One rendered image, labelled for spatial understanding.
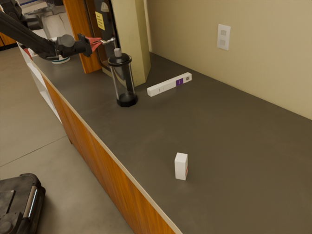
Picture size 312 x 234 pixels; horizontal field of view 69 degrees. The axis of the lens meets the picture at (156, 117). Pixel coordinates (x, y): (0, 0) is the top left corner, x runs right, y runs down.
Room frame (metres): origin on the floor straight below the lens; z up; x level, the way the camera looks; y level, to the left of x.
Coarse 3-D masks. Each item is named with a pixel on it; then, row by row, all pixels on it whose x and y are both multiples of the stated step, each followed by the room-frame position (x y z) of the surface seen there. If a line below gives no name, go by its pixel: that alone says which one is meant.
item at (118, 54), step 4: (116, 48) 0.97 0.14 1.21; (116, 52) 0.95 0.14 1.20; (120, 52) 0.96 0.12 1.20; (112, 56) 0.97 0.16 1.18; (116, 56) 0.95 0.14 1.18; (120, 56) 0.95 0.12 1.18; (124, 56) 0.95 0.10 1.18; (128, 56) 0.96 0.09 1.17; (112, 60) 0.93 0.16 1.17; (116, 60) 0.93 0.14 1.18; (120, 60) 0.93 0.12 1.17; (124, 60) 0.93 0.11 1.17
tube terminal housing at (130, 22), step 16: (112, 0) 1.09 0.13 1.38; (128, 0) 1.13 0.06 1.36; (128, 16) 1.12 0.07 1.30; (144, 16) 1.32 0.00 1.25; (128, 32) 1.11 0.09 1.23; (144, 32) 1.27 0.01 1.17; (128, 48) 1.11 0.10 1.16; (144, 48) 1.22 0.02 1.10; (144, 64) 1.18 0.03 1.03; (144, 80) 1.14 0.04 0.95
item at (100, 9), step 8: (88, 0) 1.28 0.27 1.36; (96, 0) 1.20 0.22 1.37; (104, 0) 1.12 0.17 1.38; (88, 8) 1.30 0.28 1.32; (96, 8) 1.21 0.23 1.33; (104, 8) 1.13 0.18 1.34; (104, 16) 1.15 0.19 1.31; (112, 16) 1.09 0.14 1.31; (96, 24) 1.26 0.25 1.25; (104, 24) 1.16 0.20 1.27; (112, 24) 1.09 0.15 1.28; (96, 32) 1.28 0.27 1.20; (104, 32) 1.18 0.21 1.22; (112, 32) 1.11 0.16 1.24; (104, 48) 1.22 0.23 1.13; (112, 48) 1.14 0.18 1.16; (104, 56) 1.25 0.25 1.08; (104, 64) 1.27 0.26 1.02
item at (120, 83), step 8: (112, 64) 0.92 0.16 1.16; (128, 64) 0.94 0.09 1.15; (112, 72) 0.94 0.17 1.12; (120, 72) 0.92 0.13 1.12; (128, 72) 0.93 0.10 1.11; (120, 80) 0.92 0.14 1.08; (128, 80) 0.93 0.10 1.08; (120, 88) 0.92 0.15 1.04; (128, 88) 0.92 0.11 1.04; (120, 96) 0.93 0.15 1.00; (128, 96) 0.92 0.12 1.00
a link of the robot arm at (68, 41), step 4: (64, 36) 1.00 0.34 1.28; (68, 36) 1.00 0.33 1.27; (52, 40) 1.05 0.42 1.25; (56, 40) 1.00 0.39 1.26; (60, 40) 0.98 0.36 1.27; (64, 40) 0.98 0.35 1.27; (68, 40) 0.99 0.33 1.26; (72, 40) 0.99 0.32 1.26; (56, 44) 1.00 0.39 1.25; (60, 44) 0.96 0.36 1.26; (64, 44) 0.97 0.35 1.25; (68, 44) 0.98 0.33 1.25; (72, 44) 0.98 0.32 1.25; (56, 48) 1.02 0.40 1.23; (60, 48) 0.99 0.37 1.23; (64, 48) 0.98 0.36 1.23; (68, 48) 0.98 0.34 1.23; (72, 48) 1.00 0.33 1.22; (56, 52) 1.03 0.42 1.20; (68, 52) 1.00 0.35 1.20; (48, 56) 0.99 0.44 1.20; (52, 56) 0.99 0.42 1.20; (56, 56) 1.00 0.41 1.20; (48, 60) 1.00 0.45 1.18; (52, 60) 1.01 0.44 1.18
